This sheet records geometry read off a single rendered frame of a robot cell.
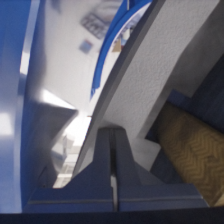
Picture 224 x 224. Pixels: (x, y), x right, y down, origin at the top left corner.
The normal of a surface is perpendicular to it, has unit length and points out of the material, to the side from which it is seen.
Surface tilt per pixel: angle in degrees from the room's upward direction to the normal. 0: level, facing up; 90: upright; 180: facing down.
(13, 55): 90
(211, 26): 90
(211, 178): 115
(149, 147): 90
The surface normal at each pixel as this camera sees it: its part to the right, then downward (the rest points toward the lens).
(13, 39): 0.00, 0.28
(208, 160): -0.91, -0.39
